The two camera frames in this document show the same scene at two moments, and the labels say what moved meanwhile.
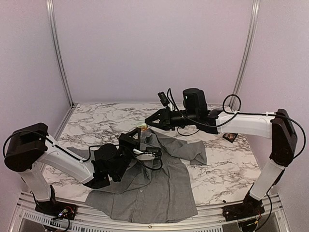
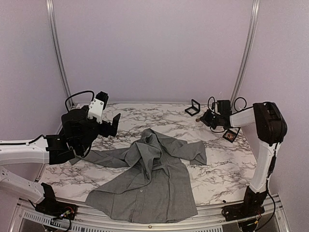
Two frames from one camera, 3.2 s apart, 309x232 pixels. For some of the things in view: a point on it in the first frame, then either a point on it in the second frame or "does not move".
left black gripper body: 123,142 -> 104,132
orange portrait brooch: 230,136 does not move
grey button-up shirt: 152,187 does not move
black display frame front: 230,137 does not move
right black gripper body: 169,121 -> 212,121
